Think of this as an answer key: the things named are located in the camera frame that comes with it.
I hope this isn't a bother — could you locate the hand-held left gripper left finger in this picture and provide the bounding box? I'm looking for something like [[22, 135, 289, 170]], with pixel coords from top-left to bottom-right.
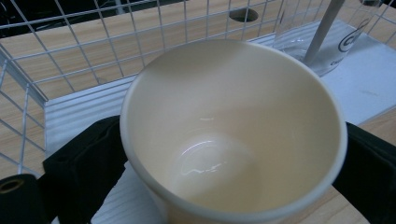
[[42, 115, 129, 224]]

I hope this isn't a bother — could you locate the cream ceramic mug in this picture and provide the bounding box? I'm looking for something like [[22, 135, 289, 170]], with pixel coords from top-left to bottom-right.
[[119, 38, 348, 224]]

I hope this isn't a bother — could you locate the white tumbler with grey lid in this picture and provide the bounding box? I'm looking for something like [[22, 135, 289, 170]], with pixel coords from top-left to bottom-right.
[[273, 0, 385, 77]]

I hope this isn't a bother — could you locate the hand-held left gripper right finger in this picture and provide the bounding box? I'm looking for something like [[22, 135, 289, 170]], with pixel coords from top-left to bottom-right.
[[332, 121, 396, 224]]

